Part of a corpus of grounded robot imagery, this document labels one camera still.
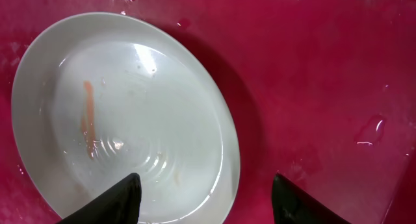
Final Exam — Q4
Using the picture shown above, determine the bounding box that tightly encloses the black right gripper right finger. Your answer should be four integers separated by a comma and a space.
271, 173, 350, 224

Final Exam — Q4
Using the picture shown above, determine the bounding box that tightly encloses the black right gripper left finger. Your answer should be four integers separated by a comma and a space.
58, 173, 142, 224

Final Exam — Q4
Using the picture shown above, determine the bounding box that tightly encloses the white plate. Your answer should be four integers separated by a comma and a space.
11, 12, 240, 223

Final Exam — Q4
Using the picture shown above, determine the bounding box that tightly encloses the red plastic tray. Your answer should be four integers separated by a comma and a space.
1, 0, 415, 223

